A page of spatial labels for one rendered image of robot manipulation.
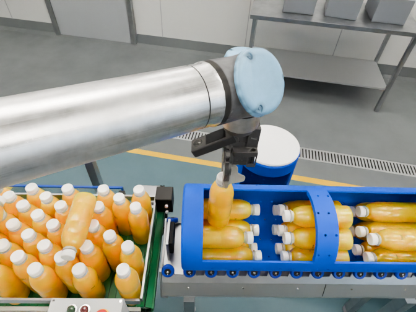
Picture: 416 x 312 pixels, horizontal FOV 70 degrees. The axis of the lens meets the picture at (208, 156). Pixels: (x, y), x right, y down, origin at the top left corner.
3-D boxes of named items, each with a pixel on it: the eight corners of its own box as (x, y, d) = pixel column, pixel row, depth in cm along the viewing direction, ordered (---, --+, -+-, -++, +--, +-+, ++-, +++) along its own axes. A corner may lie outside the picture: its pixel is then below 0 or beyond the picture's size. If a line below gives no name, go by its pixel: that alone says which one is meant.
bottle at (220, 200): (229, 210, 100) (236, 173, 86) (228, 228, 95) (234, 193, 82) (208, 207, 100) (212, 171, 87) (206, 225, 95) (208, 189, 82)
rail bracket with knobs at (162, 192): (173, 218, 125) (171, 203, 118) (155, 217, 125) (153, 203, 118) (174, 199, 132) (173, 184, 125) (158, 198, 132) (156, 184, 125)
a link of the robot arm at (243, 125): (221, 118, 62) (220, 92, 69) (220, 136, 66) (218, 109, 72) (264, 119, 63) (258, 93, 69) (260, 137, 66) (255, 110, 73)
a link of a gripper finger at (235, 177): (243, 195, 80) (247, 168, 75) (221, 195, 80) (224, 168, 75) (242, 187, 83) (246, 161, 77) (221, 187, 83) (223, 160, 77)
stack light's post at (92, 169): (129, 265, 202) (88, 150, 123) (122, 265, 202) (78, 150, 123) (129, 260, 205) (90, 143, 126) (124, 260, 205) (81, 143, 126)
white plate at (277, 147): (232, 129, 146) (232, 130, 147) (254, 170, 127) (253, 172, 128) (283, 121, 152) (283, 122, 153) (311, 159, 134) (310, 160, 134)
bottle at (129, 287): (127, 309, 99) (117, 288, 86) (119, 291, 103) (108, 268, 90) (147, 297, 102) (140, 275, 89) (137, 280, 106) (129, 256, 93)
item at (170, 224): (174, 260, 109) (172, 244, 101) (167, 260, 109) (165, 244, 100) (176, 236, 116) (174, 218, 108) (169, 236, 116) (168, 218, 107)
